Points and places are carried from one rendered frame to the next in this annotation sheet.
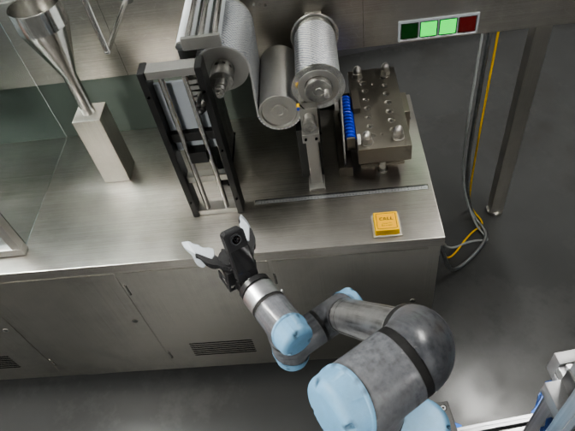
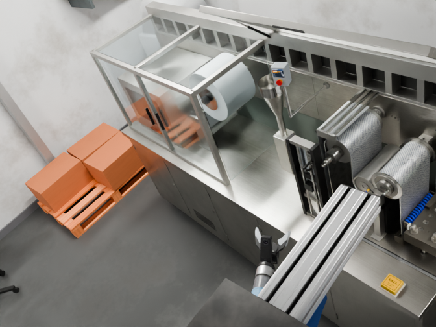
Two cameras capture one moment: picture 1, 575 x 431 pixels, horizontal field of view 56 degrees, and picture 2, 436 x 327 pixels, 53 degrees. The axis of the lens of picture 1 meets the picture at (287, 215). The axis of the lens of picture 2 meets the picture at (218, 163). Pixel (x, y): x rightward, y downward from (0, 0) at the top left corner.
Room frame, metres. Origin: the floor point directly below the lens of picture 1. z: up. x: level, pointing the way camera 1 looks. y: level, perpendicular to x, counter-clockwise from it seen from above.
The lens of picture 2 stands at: (-0.03, -0.77, 2.75)
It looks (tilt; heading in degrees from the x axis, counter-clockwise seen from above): 40 degrees down; 54
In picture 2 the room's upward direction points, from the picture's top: 22 degrees counter-clockwise
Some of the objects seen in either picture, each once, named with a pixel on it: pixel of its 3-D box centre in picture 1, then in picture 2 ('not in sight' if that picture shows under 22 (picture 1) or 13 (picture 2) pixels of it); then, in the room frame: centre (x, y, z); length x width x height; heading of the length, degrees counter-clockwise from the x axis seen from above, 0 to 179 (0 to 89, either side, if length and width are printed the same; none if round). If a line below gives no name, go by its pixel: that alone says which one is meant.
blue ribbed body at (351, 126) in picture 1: (347, 117); (419, 208); (1.33, -0.25, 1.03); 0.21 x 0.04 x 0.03; 172
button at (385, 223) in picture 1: (386, 223); (392, 284); (0.97, -0.28, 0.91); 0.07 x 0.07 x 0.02; 82
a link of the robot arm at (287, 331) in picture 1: (283, 324); (262, 290); (0.53, 0.05, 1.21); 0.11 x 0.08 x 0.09; 25
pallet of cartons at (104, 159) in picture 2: not in sight; (91, 175); (1.09, 2.88, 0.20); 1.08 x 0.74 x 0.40; 179
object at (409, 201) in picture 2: (340, 97); (414, 194); (1.33, -0.23, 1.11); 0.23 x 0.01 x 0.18; 172
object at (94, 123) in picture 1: (86, 108); (283, 132); (1.43, 0.54, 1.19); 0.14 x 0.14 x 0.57
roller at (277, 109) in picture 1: (279, 85); (379, 169); (1.36, -0.05, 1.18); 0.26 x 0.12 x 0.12; 172
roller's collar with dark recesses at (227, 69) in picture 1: (222, 75); (334, 154); (1.23, 0.10, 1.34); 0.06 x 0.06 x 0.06; 82
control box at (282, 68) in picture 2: not in sight; (280, 74); (1.33, 0.38, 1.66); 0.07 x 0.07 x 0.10; 10
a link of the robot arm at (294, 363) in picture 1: (296, 341); not in sight; (0.54, 0.03, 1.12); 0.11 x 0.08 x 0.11; 115
